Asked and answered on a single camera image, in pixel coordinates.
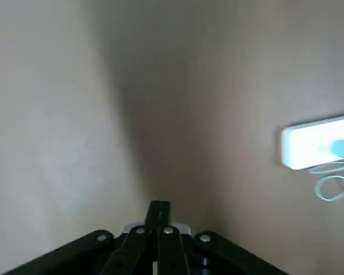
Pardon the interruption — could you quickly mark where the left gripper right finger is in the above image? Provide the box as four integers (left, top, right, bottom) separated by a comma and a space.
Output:
157, 200, 287, 275

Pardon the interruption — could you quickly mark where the thin white charger cable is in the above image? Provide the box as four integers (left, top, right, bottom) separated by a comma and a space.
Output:
308, 159, 344, 205

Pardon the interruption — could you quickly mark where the white power strip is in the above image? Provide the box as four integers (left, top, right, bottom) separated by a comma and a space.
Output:
280, 115, 344, 171

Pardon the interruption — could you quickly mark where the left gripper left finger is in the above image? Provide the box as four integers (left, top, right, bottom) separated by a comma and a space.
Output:
2, 199, 161, 275

